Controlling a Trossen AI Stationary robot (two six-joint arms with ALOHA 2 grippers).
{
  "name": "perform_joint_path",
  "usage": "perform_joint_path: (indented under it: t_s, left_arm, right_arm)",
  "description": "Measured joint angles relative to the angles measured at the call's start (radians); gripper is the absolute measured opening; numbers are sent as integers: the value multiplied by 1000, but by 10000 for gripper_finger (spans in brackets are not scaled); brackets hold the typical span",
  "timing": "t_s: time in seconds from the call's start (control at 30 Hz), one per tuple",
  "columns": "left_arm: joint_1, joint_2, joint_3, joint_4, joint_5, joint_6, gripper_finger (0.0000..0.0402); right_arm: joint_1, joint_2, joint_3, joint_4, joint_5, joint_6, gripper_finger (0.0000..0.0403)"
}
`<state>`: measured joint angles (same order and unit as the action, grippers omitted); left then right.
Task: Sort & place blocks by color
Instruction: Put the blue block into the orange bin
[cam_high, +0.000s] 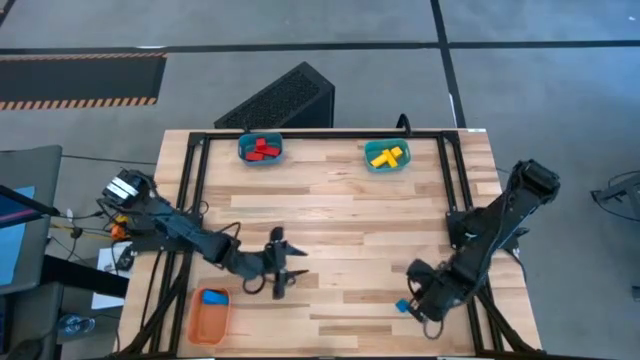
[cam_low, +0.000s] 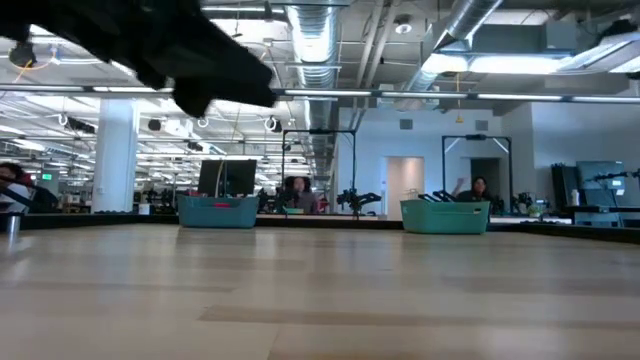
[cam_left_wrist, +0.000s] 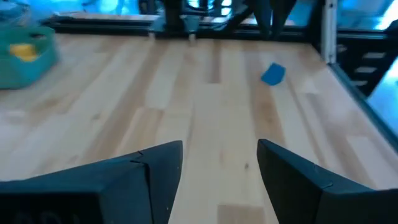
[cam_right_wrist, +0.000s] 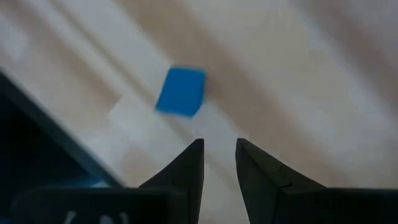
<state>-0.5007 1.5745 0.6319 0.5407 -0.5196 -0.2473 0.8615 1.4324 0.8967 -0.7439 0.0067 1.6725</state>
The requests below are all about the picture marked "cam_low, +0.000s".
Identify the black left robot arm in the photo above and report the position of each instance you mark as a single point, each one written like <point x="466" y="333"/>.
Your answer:
<point x="75" y="22"/>

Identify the black background robot arm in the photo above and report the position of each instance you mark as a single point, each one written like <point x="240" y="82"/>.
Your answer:
<point x="357" y="200"/>
<point x="435" y="196"/>

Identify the black double monitor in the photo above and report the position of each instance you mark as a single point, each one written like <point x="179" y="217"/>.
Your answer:
<point x="235" y="177"/>

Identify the white pillar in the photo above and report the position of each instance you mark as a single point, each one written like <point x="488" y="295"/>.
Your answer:
<point x="115" y="155"/>

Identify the blue plastic bin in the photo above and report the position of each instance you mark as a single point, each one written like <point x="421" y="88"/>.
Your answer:
<point x="217" y="215"/>

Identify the person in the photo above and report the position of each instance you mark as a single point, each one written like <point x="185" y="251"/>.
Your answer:
<point x="302" y="197"/>
<point x="476" y="192"/>
<point x="20" y="192"/>

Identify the long ceiling light bar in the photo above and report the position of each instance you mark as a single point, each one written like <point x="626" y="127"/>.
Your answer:
<point x="425" y="95"/>

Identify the white door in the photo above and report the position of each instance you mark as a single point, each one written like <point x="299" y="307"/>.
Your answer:
<point x="405" y="185"/>

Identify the grey metal cylinder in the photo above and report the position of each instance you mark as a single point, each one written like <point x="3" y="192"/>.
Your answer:
<point x="13" y="225"/>

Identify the green plastic bin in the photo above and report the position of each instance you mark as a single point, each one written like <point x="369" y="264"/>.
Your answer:
<point x="445" y="219"/>

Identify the black cabinet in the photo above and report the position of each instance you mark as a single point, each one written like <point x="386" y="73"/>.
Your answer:
<point x="562" y="185"/>

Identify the white bottle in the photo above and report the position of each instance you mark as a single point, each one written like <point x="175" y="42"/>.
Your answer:
<point x="575" y="198"/>

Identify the grey monitor on desk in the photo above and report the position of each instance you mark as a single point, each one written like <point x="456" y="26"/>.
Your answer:
<point x="597" y="175"/>

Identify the silver ventilation duct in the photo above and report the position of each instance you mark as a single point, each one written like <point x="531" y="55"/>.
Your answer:
<point x="315" y="45"/>
<point x="467" y="20"/>

